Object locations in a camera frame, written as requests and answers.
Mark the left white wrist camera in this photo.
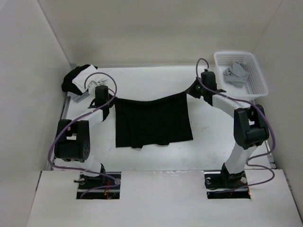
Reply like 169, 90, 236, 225
88, 80, 99, 93

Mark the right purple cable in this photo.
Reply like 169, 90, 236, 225
195, 58, 276, 193

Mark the grey tank top in basket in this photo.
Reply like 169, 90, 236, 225
223, 61, 250, 88

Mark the white plastic basket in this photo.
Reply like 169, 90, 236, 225
214, 51, 268, 100

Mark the folded black tank top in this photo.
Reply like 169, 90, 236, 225
62, 64, 89, 95

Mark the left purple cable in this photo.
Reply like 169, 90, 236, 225
48, 73, 119, 198

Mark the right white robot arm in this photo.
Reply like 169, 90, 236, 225
187, 70, 269, 187

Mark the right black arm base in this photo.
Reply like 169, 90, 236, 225
204, 165, 250, 199

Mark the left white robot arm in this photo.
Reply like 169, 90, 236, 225
53, 86, 115, 189

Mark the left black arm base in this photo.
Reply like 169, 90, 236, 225
74, 172, 122, 200

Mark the black tank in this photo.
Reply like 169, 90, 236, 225
62, 64, 89, 95
115, 91, 193, 148

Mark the folded white tank top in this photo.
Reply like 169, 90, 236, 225
72, 65, 107, 93

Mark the purple cable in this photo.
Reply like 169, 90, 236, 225
195, 58, 276, 193
48, 73, 119, 198

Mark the folded grey tank top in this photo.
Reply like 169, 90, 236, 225
67, 91, 90, 103

